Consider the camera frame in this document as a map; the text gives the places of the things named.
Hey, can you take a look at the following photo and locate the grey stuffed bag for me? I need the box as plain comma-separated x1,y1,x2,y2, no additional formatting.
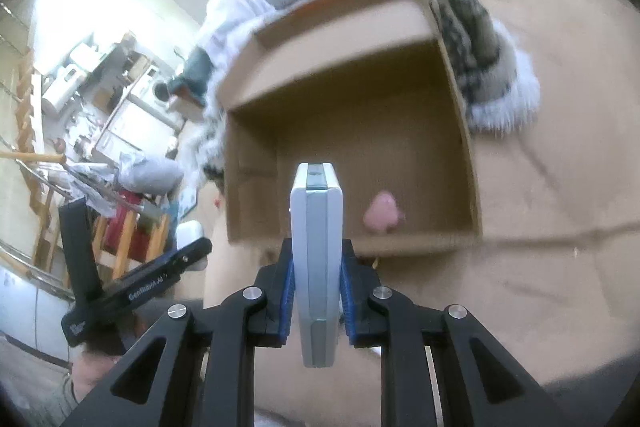
118,152,183,196

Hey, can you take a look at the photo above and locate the cardboard box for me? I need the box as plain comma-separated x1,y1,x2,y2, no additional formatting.
217,0,482,257

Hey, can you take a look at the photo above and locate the teal cushion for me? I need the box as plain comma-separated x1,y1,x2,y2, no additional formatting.
167,46,214,107

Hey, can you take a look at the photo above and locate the shaggy black white rug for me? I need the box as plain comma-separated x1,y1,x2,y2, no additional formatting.
181,0,540,185

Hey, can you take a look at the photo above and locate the pink soft toy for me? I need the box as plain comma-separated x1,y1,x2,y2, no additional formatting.
362,191,405,234

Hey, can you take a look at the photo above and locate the white remote control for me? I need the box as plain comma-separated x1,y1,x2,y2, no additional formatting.
290,162,344,369

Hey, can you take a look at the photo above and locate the wooden chair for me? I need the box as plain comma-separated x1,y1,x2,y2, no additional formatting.
91,210,170,282

